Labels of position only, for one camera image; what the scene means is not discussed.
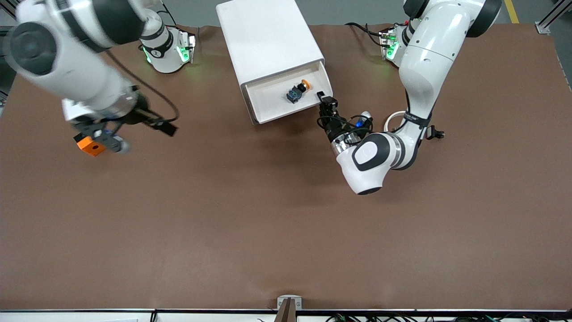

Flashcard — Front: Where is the grey arm base connector box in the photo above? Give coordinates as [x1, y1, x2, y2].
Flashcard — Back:
[176, 30, 198, 64]
[379, 27, 401, 61]

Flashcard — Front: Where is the orange block with hole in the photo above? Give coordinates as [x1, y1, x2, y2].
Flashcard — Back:
[74, 134, 110, 157]

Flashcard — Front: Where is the white curved plastic clamp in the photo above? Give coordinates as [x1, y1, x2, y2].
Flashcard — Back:
[383, 110, 407, 135]

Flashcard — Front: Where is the black base cable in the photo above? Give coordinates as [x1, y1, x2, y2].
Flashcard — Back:
[345, 21, 387, 47]

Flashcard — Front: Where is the grey table edge bracket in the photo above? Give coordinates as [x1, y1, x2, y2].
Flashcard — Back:
[277, 295, 303, 310]

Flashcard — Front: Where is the aluminium frame profile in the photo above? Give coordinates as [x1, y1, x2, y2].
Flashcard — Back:
[535, 0, 572, 35]

